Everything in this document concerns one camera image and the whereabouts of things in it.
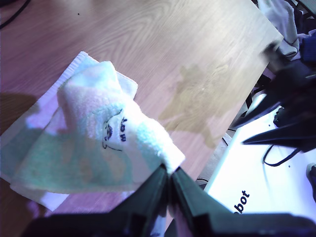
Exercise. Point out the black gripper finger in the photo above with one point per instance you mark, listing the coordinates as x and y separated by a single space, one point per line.
296 135
148 205
192 205
271 107

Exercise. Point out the pastel white terry tea towel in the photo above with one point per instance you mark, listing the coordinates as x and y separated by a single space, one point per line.
86 111

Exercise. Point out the grey rounded object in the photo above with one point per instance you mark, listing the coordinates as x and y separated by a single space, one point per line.
312 172

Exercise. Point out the dark blue cloth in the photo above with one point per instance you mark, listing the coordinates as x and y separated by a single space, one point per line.
308 44

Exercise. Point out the grey white cloth heap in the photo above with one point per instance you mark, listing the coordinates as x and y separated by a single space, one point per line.
281 24

